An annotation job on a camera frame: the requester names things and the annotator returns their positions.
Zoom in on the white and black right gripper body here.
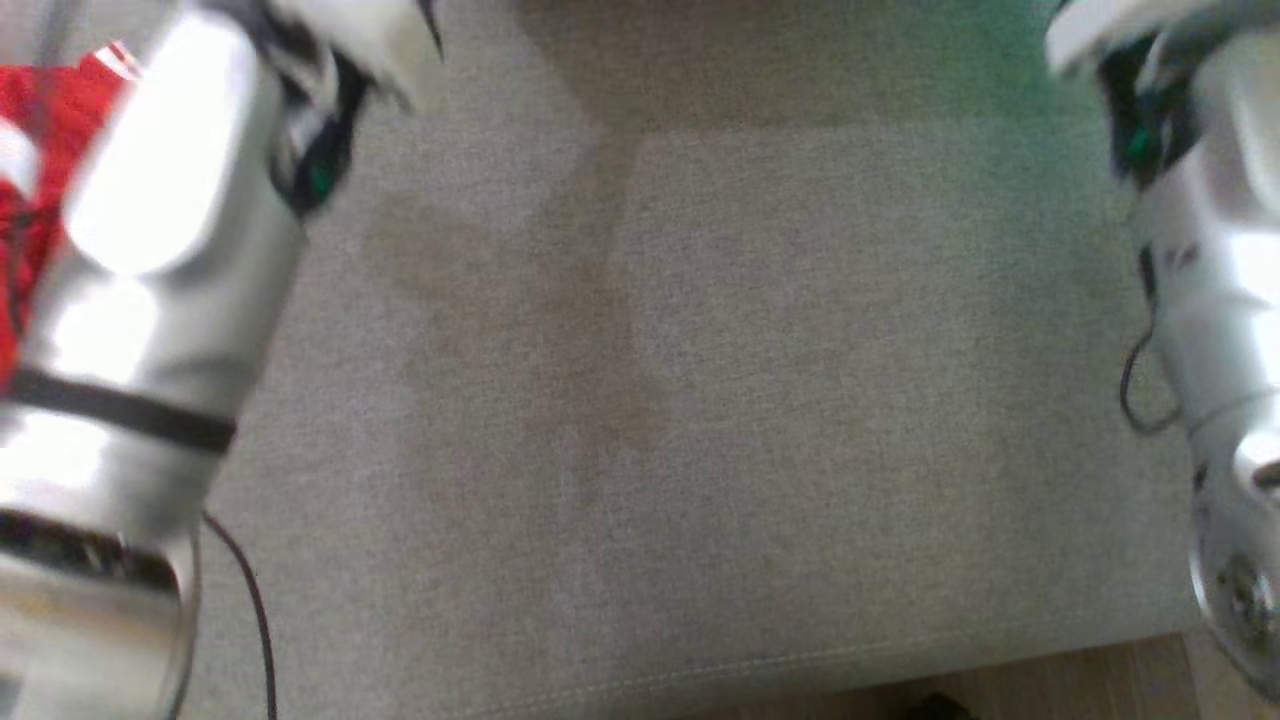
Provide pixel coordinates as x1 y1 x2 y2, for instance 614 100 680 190
1043 0 1216 191

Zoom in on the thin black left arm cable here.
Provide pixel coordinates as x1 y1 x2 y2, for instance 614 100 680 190
200 510 279 720

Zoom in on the red Bulls 23 jersey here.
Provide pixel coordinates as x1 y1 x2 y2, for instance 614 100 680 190
0 42 136 386

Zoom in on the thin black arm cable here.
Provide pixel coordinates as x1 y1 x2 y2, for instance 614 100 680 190
1118 325 1183 438
200 510 279 720

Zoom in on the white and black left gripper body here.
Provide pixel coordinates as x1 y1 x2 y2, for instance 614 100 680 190
200 0 446 216

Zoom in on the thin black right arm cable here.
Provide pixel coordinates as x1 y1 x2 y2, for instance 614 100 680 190
1118 325 1183 438

